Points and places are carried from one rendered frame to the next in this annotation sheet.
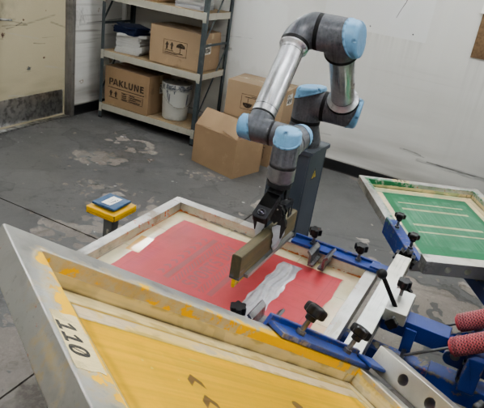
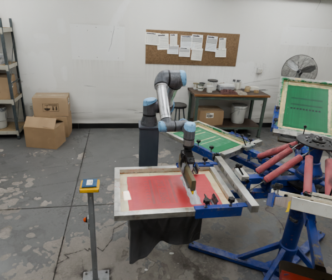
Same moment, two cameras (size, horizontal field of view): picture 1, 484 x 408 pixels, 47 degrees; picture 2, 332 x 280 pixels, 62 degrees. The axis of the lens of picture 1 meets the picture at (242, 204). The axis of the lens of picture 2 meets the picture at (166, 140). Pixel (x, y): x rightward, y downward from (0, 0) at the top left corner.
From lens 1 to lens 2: 1.01 m
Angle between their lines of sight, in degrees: 32
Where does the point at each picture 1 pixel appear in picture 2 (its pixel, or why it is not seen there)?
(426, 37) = (124, 58)
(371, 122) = (110, 101)
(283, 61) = (164, 94)
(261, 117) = (169, 121)
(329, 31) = (175, 77)
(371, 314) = (236, 181)
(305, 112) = (151, 111)
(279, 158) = (190, 135)
